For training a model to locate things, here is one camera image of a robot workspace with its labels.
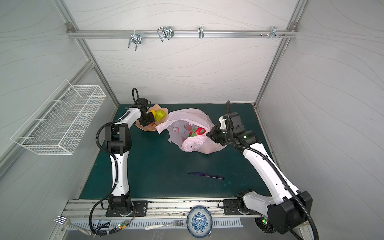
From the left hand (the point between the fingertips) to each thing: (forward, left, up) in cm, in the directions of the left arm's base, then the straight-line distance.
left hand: (154, 119), depth 108 cm
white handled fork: (-62, -23, -2) cm, 66 cm away
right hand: (-24, -38, +22) cm, 50 cm away
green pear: (+1, -4, +3) cm, 6 cm away
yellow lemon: (+1, -1, +5) cm, 5 cm away
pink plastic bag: (-7, -19, +4) cm, 21 cm away
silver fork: (-63, +29, -1) cm, 69 cm away
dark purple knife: (-38, -38, -3) cm, 54 cm away
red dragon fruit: (-14, -32, +6) cm, 35 cm away
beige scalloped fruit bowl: (-7, +3, -2) cm, 8 cm away
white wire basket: (-28, +32, +29) cm, 52 cm away
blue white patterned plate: (-61, -34, -2) cm, 70 cm away
